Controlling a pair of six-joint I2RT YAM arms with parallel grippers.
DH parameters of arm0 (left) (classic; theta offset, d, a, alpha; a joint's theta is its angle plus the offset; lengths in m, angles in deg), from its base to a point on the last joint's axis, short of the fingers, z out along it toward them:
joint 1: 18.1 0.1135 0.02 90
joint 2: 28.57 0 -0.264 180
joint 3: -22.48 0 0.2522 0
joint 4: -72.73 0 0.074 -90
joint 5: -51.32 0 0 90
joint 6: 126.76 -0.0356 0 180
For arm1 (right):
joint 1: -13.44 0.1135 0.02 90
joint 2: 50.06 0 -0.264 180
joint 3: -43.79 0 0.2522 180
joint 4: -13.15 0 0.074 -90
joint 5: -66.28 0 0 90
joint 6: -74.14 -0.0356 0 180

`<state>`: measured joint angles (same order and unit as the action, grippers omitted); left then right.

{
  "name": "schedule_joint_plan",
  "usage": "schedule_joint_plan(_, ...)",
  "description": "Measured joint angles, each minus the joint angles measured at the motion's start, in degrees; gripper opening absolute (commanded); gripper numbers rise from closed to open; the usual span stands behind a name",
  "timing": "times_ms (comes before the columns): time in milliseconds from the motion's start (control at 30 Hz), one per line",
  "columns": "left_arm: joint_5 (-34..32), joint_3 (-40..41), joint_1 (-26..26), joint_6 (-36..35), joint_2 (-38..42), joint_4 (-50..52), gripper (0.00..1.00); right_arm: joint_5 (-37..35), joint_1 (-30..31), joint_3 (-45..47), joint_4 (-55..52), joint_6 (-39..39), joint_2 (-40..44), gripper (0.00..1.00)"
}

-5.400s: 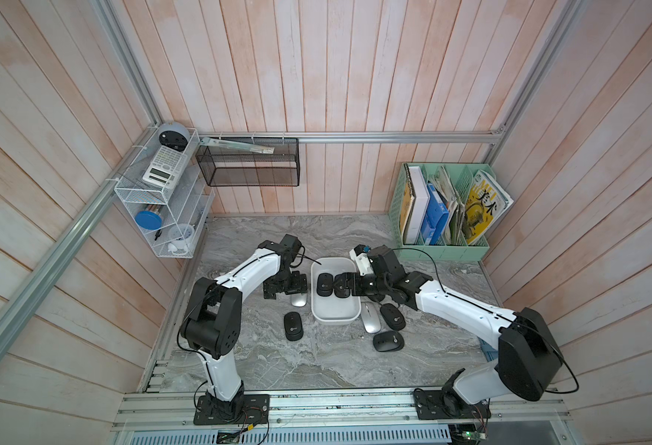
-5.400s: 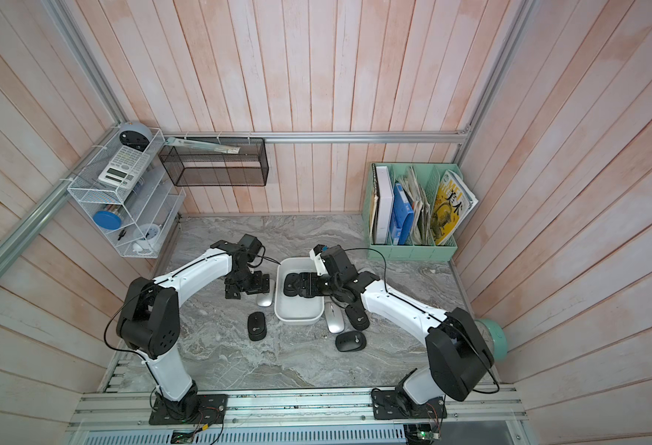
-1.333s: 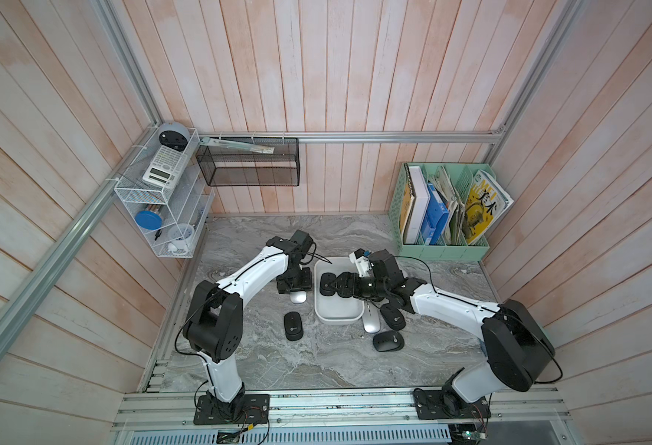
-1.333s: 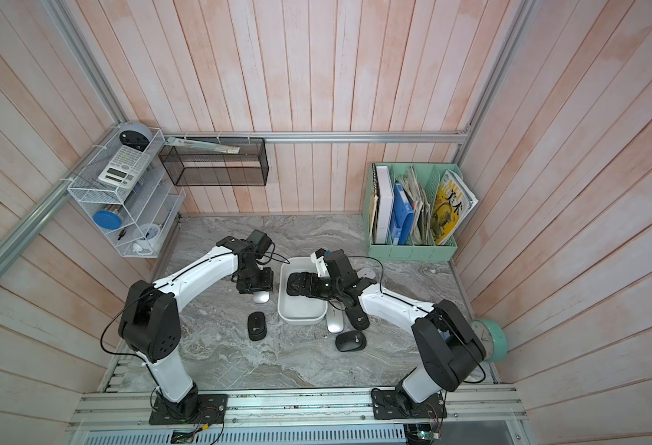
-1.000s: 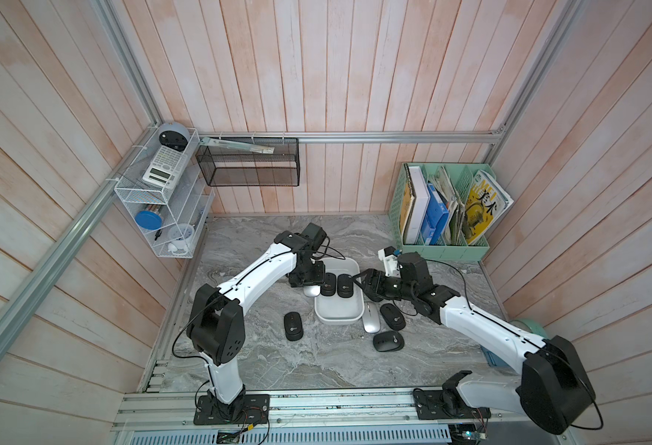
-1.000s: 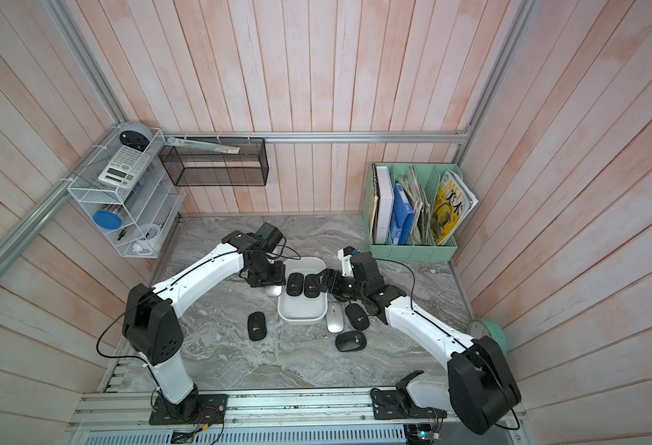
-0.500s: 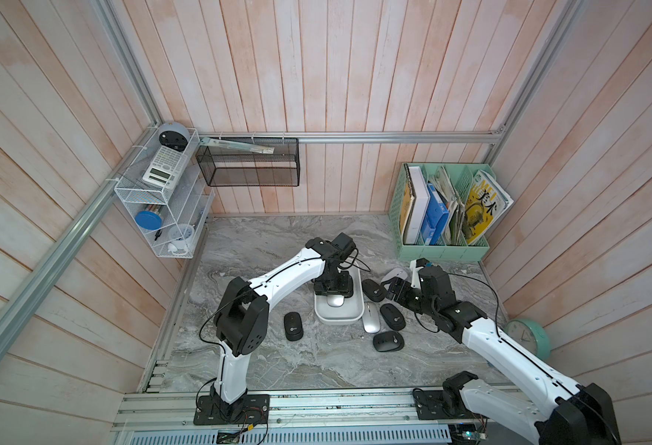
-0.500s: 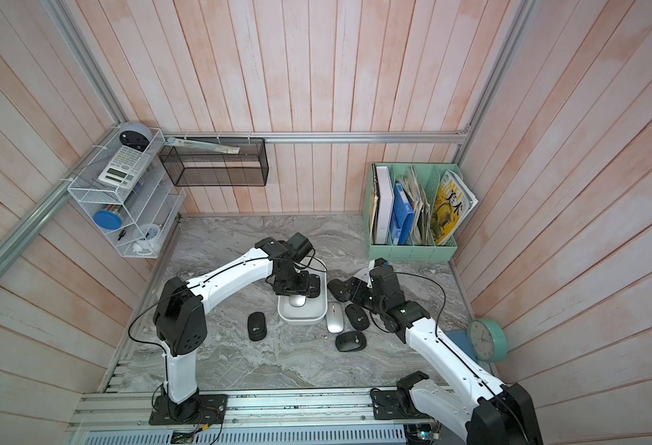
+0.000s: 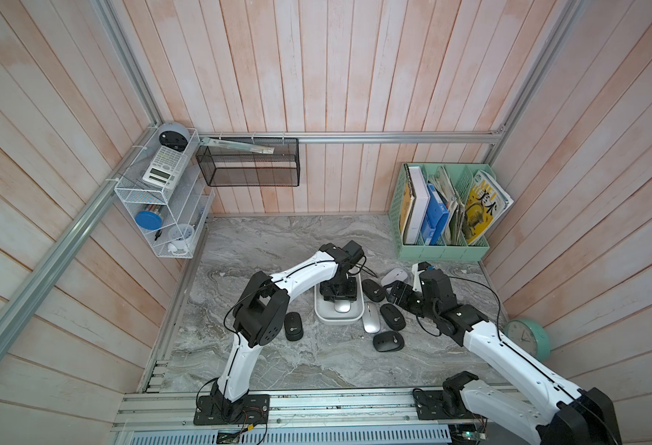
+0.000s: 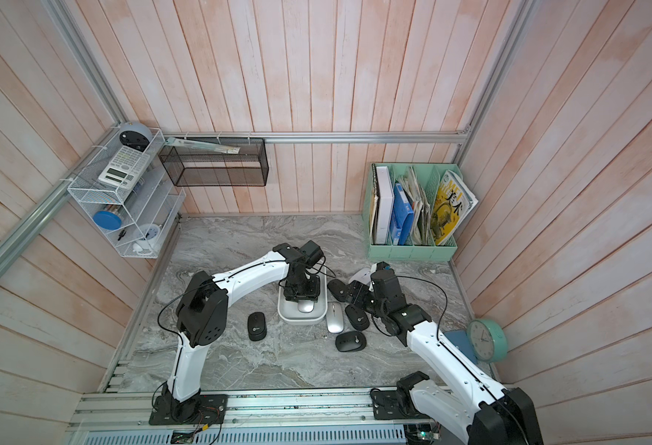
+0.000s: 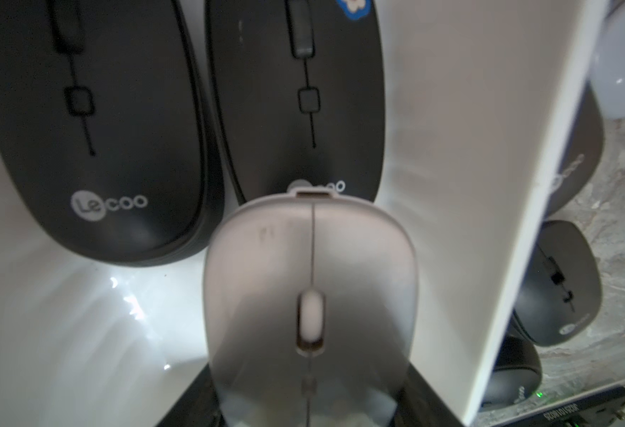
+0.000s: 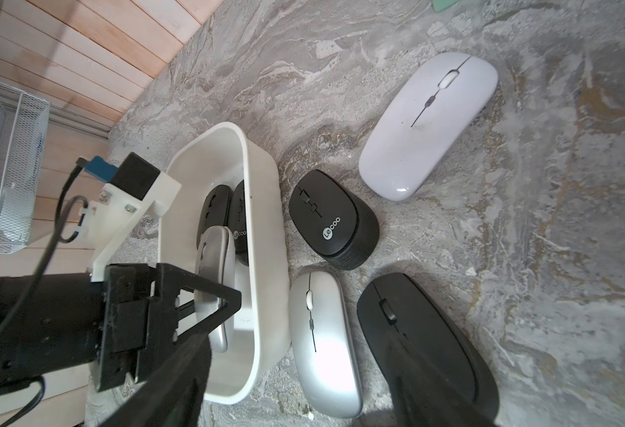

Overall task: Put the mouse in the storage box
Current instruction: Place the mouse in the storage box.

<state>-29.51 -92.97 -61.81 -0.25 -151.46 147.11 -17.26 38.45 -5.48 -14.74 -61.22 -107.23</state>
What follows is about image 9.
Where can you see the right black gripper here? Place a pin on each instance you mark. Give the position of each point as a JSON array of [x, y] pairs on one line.
[[403, 295]]

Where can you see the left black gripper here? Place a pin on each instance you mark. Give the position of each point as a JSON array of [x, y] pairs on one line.
[[349, 294]]

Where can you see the silver mouse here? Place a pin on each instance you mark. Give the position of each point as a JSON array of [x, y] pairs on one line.
[[342, 306], [371, 318]]

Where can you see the white mouse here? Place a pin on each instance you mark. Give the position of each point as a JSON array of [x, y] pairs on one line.
[[398, 274]]

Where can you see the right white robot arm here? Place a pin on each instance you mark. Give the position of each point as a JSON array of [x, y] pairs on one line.
[[554, 410]]

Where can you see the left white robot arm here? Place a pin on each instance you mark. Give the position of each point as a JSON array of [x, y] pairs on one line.
[[260, 312]]

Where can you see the black mouse right of box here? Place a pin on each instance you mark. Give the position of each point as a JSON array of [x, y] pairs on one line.
[[373, 290]]

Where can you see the white storage box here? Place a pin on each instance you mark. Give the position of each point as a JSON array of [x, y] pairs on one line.
[[327, 312]]

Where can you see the black mouse front right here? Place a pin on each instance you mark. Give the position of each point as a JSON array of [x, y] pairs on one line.
[[390, 341]]

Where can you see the black mouse front left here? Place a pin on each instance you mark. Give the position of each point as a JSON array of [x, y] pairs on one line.
[[293, 326]]

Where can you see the white book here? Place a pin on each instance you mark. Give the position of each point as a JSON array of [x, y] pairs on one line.
[[419, 201]]

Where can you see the blue folder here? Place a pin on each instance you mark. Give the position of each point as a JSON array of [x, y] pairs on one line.
[[436, 218]]

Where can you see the green file organizer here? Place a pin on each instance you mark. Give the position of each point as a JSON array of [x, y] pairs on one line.
[[461, 174]]

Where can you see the yellow magazine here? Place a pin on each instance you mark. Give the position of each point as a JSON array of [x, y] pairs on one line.
[[486, 203]]

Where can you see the green alarm clock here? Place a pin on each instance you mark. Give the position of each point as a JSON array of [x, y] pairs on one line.
[[530, 336]]

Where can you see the white cup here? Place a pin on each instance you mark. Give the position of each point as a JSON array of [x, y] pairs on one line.
[[180, 239]]

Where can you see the blue lid jar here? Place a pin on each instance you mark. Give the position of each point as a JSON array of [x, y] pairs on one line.
[[150, 217]]

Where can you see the white calculator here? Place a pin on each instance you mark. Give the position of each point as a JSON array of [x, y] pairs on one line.
[[166, 168]]

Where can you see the round grey speaker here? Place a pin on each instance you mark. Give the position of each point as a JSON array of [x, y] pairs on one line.
[[174, 135]]

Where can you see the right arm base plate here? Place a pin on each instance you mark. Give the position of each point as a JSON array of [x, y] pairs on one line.
[[441, 405]]

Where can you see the aluminium rail frame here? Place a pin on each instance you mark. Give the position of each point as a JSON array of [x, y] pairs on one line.
[[318, 416]]

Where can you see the black wire basket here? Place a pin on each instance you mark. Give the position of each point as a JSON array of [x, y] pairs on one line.
[[250, 161]]

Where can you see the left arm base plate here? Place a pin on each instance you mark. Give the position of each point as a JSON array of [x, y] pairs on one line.
[[216, 410]]

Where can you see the white wire shelf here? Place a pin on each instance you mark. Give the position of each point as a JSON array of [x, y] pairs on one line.
[[187, 203]]

